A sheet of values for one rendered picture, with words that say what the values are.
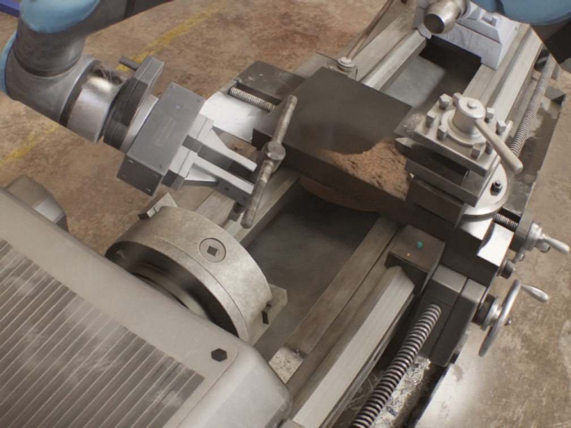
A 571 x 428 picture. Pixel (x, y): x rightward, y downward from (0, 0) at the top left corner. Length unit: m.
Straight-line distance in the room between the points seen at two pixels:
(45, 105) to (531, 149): 2.13
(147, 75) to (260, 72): 1.11
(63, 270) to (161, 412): 0.21
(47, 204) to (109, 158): 2.00
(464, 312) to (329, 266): 0.33
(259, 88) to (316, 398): 0.85
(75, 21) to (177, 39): 2.91
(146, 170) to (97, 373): 0.24
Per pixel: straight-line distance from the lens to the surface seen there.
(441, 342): 1.69
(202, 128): 0.86
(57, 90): 0.82
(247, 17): 3.85
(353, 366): 1.34
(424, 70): 2.30
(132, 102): 0.79
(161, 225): 1.01
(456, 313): 1.60
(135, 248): 1.01
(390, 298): 1.44
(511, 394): 2.45
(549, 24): 0.31
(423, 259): 1.48
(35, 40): 0.76
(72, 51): 0.78
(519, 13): 0.30
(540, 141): 2.77
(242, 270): 0.99
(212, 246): 0.99
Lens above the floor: 1.94
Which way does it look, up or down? 45 degrees down
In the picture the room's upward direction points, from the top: 7 degrees clockwise
